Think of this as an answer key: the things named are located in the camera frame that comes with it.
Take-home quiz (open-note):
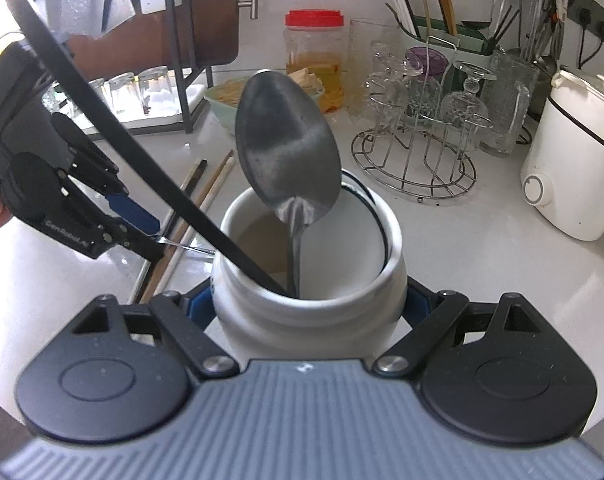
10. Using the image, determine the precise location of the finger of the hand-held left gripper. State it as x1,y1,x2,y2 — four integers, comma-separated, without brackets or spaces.
99,219,165,262
50,111,161,235

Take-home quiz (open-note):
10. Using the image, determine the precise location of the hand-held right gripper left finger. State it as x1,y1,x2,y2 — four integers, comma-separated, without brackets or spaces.
72,280,240,378

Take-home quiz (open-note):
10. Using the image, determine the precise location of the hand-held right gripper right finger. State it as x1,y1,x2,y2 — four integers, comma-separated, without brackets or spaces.
372,280,545,377

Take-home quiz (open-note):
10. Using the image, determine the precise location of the chopsticks and cutlery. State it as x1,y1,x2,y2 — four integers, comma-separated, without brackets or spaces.
152,149,235,306

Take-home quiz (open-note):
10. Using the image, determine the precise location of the wooden chopstick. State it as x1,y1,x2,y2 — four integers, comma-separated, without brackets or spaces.
140,160,227,306

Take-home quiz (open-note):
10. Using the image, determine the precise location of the metal fork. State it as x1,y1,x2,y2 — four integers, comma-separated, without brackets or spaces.
154,238,217,256

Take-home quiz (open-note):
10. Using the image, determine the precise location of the black chopstick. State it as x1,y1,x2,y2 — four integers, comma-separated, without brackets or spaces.
0,0,290,296
130,159,209,306

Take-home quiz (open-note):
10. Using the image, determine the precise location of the white ceramic jar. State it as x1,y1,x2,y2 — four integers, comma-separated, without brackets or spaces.
209,170,409,361

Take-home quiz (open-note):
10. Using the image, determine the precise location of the steel spoon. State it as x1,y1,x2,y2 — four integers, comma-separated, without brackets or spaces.
234,71,341,300

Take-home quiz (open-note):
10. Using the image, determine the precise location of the inverted drinking glass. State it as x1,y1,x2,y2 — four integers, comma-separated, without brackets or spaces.
84,77,113,111
139,67,181,117
109,72,143,122

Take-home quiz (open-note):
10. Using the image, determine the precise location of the white drip tray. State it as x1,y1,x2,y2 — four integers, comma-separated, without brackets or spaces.
116,82,207,136

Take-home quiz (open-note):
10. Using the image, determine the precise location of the textured clear cutting board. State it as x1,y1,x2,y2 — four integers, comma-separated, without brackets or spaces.
36,0,107,38

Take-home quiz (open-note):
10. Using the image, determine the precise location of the green plastic basket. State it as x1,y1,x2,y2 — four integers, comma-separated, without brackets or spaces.
203,72,327,136

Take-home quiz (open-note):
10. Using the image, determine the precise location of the black dish rack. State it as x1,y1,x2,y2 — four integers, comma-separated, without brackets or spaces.
32,0,215,135

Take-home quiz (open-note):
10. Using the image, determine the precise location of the crystal goblet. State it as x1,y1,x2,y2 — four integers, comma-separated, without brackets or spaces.
441,60,498,131
367,42,433,116

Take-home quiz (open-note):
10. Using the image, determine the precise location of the wooden cutting board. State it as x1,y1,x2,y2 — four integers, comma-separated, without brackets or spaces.
69,0,260,78

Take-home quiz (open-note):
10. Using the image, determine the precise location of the white electric pot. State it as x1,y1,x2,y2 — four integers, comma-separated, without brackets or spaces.
521,62,604,264

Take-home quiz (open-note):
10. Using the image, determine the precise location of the textured glass pitcher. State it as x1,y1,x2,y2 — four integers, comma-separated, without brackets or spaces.
479,50,540,158

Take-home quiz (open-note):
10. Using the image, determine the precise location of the red lid plastic jar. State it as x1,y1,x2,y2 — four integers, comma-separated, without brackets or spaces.
283,9,345,113

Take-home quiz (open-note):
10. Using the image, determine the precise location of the purple lid jar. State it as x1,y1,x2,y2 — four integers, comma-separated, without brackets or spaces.
404,46,450,106

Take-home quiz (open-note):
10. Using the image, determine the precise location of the clear glass tumbler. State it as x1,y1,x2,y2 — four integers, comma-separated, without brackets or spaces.
347,19,383,116

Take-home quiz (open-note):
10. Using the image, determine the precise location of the green utensil holder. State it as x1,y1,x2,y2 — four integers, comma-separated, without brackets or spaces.
397,17,505,61

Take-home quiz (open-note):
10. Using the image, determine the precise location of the set of assorted chopsticks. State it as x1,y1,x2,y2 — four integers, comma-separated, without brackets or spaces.
380,0,520,41

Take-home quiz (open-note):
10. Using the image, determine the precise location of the wire glass rack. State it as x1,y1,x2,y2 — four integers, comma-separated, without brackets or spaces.
351,35,478,202

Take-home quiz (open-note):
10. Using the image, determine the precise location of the black wall socket strip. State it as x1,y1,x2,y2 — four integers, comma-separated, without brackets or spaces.
567,0,604,43

